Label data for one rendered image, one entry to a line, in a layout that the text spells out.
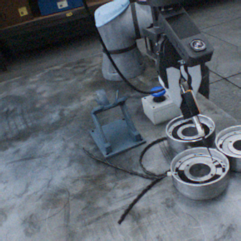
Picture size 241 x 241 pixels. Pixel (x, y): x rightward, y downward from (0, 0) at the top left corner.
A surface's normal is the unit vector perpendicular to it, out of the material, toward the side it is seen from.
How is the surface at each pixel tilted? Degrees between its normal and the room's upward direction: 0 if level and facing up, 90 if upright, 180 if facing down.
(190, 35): 31
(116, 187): 0
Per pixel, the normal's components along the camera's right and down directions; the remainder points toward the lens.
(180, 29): 0.04, -0.57
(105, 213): -0.18, -0.88
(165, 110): 0.35, 0.36
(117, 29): 0.04, 0.44
